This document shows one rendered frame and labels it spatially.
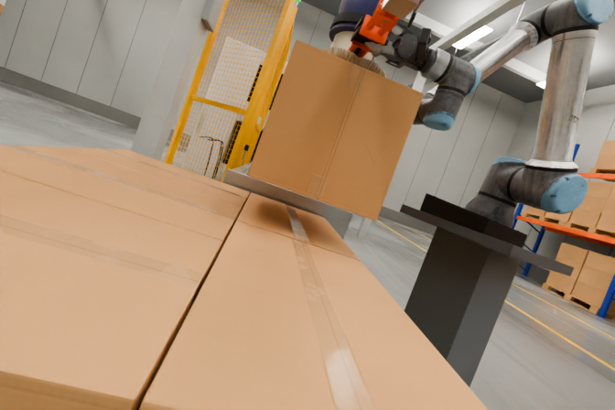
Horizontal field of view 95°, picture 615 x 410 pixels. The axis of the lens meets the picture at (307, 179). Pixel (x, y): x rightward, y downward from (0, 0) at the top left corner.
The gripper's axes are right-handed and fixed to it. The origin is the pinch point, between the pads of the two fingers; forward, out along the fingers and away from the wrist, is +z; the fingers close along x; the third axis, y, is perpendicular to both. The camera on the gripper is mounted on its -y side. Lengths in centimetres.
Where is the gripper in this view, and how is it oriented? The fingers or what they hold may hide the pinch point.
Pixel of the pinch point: (373, 31)
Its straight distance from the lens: 97.0
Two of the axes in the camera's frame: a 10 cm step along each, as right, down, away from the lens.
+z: -9.3, -3.4, -1.5
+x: 3.5, -9.4, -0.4
